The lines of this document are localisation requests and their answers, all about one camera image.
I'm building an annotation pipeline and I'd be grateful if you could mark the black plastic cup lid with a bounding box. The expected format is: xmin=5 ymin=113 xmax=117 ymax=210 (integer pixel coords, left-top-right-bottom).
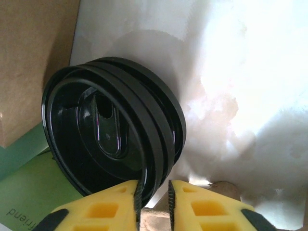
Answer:
xmin=40 ymin=66 xmax=154 ymax=210

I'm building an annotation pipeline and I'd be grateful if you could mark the white napkin stack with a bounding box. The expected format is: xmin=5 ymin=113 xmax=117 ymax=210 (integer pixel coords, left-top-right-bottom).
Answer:
xmin=69 ymin=0 xmax=308 ymax=228

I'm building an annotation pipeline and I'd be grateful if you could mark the black plastic lid stack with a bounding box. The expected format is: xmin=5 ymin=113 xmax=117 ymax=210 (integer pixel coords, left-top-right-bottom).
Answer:
xmin=79 ymin=56 xmax=187 ymax=193

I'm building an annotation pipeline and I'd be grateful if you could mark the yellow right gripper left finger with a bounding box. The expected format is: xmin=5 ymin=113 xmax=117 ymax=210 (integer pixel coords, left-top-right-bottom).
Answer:
xmin=42 ymin=180 xmax=144 ymax=231

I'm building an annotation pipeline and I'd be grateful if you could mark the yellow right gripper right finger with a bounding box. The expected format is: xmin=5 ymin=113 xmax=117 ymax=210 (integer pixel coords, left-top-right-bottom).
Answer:
xmin=167 ymin=179 xmax=277 ymax=231

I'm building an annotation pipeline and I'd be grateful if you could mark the brown cardboard box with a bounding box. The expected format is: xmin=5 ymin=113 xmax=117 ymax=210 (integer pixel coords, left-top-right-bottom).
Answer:
xmin=0 ymin=0 xmax=81 ymax=149

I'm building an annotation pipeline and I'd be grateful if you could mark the mint green paper cup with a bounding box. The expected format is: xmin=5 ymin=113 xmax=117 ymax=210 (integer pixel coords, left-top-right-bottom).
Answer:
xmin=0 ymin=121 xmax=52 ymax=181

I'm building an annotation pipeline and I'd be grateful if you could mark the olive green cup stack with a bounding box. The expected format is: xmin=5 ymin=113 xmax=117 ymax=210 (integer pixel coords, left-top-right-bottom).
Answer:
xmin=0 ymin=154 xmax=85 ymax=231

